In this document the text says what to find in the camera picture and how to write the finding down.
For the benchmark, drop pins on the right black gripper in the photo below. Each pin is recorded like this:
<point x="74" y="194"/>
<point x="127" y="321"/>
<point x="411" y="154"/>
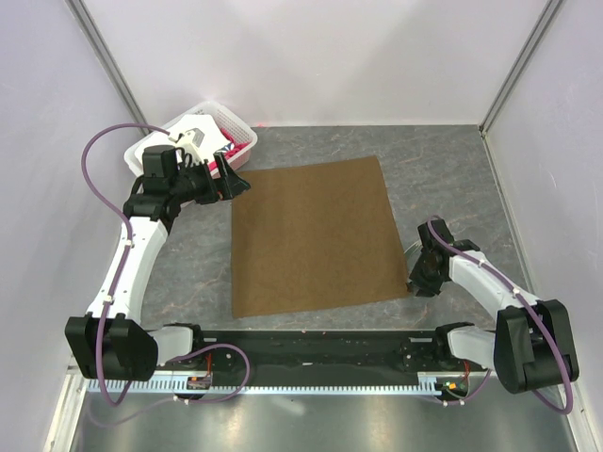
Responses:
<point x="426" y="288"/>

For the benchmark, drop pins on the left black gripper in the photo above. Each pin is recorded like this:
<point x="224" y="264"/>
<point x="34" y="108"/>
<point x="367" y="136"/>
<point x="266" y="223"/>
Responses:
<point x="229" y="185"/>

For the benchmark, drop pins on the knife with pink handle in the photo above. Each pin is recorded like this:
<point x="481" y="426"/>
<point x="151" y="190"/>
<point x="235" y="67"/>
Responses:
<point x="413" y="249"/>

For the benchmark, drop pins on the brown cloth napkin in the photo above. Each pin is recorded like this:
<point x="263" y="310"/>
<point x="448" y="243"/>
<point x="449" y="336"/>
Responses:
<point x="315" y="237"/>

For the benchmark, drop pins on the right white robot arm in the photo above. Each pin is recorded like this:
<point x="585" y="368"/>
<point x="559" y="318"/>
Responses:
<point x="531" y="347"/>

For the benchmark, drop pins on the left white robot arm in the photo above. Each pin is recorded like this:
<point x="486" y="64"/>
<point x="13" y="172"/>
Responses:
<point x="108" y="340"/>

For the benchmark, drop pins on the pink cloth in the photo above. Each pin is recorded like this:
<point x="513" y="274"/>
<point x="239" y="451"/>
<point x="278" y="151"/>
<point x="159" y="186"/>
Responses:
<point x="240" y="143"/>

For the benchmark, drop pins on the white folded cloth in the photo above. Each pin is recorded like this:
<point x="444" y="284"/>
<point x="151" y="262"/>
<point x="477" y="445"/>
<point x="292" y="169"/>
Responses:
<point x="213" y="142"/>

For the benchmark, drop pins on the white plastic basket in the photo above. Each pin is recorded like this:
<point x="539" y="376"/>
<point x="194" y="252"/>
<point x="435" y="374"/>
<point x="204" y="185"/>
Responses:
<point x="222" y="115"/>

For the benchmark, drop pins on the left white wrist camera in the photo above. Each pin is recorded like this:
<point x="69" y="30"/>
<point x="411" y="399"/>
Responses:
<point x="190" y="140"/>

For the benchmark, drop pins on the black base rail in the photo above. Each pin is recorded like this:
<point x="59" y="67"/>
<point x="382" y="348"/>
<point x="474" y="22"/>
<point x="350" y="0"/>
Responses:
<point x="323" y="352"/>

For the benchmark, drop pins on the grey slotted cable duct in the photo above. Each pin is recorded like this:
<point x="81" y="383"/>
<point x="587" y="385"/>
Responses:
<point x="186" y="385"/>

